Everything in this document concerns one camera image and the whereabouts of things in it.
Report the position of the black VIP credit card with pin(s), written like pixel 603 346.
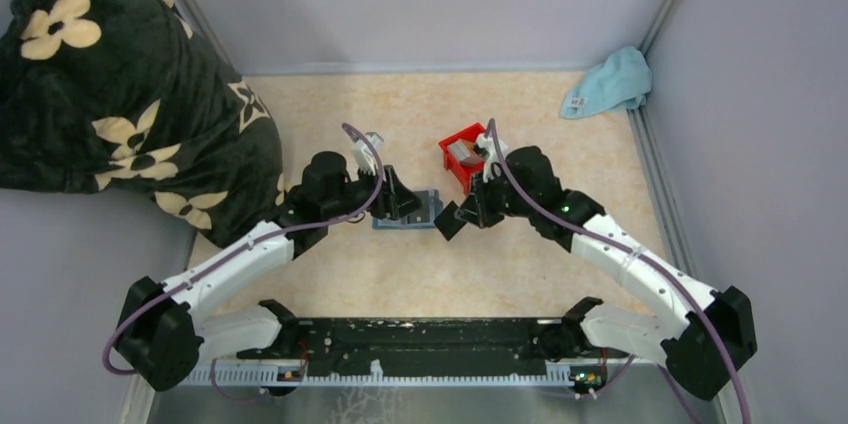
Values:
pixel 424 216

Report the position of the black floral blanket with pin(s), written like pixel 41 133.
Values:
pixel 100 95

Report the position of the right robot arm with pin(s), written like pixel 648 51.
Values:
pixel 700 335

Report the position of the light blue cloth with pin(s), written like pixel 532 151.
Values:
pixel 622 82

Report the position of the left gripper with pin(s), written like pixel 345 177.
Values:
pixel 397 200

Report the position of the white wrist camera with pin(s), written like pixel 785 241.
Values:
pixel 491 150
pixel 362 153

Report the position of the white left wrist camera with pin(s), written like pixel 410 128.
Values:
pixel 362 153

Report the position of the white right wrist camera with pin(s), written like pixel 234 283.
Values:
pixel 491 150

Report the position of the silver credit cards stack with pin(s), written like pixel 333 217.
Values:
pixel 464 155

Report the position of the teal card holder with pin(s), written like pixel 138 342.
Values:
pixel 388 224

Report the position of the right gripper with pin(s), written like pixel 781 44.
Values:
pixel 481 211

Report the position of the red plastic bin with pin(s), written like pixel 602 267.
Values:
pixel 461 173

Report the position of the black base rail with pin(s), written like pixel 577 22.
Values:
pixel 436 352

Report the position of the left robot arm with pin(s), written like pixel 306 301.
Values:
pixel 167 328

